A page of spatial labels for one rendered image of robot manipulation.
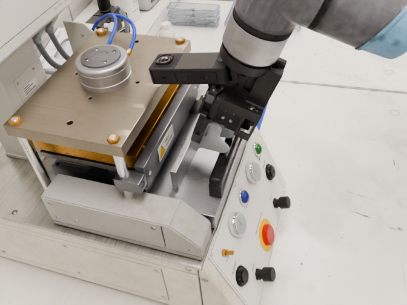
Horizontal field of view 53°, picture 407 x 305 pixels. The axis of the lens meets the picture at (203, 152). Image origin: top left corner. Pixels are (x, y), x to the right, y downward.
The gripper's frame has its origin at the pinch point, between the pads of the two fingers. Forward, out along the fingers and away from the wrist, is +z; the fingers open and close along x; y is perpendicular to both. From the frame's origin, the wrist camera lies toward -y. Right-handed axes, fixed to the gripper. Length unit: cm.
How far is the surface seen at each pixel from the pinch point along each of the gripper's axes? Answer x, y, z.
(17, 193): -12.4, -24.4, 16.8
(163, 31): 55, -23, 22
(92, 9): 80, -57, 43
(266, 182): 9.2, 16.0, 12.2
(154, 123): -2.8, -6.5, -3.5
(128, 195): -13.2, -5.3, 1.4
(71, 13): 73, -62, 44
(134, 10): 74, -39, 32
